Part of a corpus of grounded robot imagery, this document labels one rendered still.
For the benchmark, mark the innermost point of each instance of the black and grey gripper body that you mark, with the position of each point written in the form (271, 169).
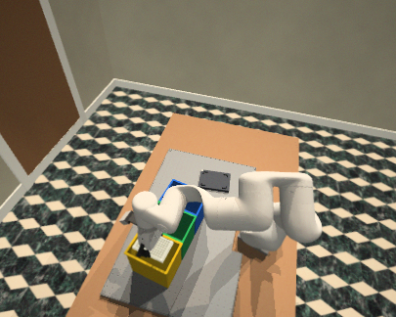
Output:
(150, 239)

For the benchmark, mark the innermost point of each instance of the yellow bin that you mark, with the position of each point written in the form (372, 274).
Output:
(153, 269)

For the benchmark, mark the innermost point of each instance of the green open bin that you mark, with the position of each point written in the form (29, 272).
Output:
(185, 232)

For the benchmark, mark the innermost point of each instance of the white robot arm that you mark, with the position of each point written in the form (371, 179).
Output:
(253, 210)

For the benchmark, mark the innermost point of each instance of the blue bin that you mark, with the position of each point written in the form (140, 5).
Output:
(194, 208)

